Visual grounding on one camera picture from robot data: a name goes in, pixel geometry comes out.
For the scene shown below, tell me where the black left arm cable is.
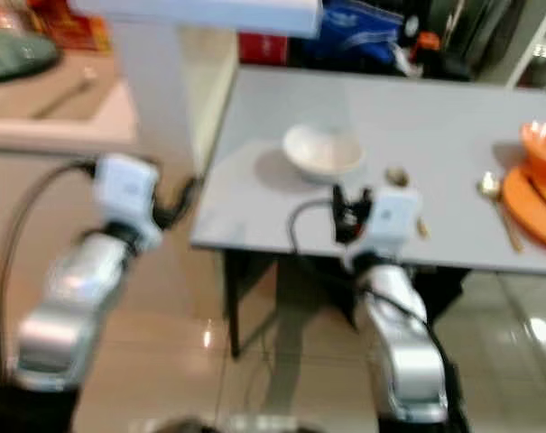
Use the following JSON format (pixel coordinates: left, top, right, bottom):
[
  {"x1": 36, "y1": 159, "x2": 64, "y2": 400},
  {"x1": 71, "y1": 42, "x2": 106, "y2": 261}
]
[{"x1": 0, "y1": 159, "x2": 100, "y2": 366}]

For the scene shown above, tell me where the red printed packet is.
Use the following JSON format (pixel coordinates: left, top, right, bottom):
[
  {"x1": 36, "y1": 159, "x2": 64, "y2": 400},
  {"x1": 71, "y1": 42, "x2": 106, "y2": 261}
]
[{"x1": 29, "y1": 0, "x2": 113, "y2": 52}]

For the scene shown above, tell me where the white ceramic bowl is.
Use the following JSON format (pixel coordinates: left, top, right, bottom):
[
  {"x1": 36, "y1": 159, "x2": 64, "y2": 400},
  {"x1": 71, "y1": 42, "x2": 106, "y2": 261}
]
[{"x1": 282, "y1": 123, "x2": 366, "y2": 183}]

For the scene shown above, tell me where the pink counter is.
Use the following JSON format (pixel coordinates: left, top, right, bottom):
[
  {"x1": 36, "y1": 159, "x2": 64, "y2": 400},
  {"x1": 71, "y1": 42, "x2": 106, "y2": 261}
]
[{"x1": 0, "y1": 51, "x2": 139, "y2": 152}]

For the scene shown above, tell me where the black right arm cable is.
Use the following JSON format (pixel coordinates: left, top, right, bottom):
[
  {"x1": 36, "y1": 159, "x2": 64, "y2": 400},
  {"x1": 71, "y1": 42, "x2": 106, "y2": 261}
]
[{"x1": 288, "y1": 198, "x2": 465, "y2": 402}]

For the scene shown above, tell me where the white shelf board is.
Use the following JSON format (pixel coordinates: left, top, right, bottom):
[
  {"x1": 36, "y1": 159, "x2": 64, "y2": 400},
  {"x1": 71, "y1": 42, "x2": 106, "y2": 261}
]
[{"x1": 69, "y1": 0, "x2": 324, "y2": 40}]

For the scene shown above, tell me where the short gold spoon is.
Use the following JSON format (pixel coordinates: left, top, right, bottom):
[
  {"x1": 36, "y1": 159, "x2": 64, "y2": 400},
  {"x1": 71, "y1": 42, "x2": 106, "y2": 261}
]
[{"x1": 384, "y1": 166, "x2": 432, "y2": 241}]

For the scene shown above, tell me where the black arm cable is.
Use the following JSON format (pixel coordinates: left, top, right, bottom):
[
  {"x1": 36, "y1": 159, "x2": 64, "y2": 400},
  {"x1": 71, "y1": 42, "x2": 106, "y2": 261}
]
[
  {"x1": 288, "y1": 198, "x2": 465, "y2": 402},
  {"x1": 0, "y1": 159, "x2": 100, "y2": 366}
]

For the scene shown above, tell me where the orange bowl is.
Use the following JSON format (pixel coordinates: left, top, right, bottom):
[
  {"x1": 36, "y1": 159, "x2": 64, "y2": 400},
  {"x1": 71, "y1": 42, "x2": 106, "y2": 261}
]
[{"x1": 519, "y1": 121, "x2": 546, "y2": 189}]

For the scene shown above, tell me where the green plate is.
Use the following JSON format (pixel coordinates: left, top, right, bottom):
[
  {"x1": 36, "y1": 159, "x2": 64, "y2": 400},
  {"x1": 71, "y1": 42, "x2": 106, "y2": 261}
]
[{"x1": 0, "y1": 31, "x2": 62, "y2": 83}]

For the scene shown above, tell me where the grey table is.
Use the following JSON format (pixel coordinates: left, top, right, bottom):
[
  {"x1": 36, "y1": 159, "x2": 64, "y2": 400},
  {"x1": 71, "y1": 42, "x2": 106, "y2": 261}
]
[{"x1": 190, "y1": 65, "x2": 546, "y2": 277}]

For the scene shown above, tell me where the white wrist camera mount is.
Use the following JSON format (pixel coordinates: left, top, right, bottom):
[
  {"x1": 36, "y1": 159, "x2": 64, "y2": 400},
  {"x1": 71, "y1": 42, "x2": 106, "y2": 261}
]
[
  {"x1": 361, "y1": 187, "x2": 424, "y2": 264},
  {"x1": 94, "y1": 153, "x2": 163, "y2": 239}
]

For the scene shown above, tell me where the beige spoon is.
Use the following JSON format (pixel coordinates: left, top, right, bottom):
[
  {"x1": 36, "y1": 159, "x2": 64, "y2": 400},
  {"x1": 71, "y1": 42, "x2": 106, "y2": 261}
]
[{"x1": 32, "y1": 67, "x2": 98, "y2": 120}]

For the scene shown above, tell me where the long gold spoon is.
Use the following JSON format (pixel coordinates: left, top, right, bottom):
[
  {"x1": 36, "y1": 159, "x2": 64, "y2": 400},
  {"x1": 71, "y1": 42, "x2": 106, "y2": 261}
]
[{"x1": 477, "y1": 171, "x2": 527, "y2": 254}]

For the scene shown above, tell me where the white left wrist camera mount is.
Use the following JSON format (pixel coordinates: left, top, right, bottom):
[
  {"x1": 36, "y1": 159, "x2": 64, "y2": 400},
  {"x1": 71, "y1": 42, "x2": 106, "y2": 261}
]
[{"x1": 94, "y1": 153, "x2": 163, "y2": 239}]

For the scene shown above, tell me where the blue bag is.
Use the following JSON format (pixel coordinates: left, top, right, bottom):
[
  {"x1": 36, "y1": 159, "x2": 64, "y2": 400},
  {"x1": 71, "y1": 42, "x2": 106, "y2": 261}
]
[{"x1": 316, "y1": 0, "x2": 411, "y2": 66}]

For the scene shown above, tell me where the red box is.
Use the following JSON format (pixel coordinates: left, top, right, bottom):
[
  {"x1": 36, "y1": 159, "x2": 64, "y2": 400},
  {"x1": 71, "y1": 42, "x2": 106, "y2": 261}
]
[{"x1": 236, "y1": 31, "x2": 289, "y2": 67}]

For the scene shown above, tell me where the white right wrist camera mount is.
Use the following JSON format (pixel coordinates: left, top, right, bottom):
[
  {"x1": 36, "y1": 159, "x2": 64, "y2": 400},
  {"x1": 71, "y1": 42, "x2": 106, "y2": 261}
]
[{"x1": 361, "y1": 187, "x2": 424, "y2": 264}]

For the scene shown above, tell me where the orange plate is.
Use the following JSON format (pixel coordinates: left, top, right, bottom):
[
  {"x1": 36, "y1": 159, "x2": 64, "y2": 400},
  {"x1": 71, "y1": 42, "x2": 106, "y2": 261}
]
[{"x1": 501, "y1": 164, "x2": 546, "y2": 254}]

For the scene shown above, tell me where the black table leg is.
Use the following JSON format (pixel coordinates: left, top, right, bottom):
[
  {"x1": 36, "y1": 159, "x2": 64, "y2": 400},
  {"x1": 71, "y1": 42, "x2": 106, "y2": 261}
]
[{"x1": 222, "y1": 250, "x2": 275, "y2": 360}]

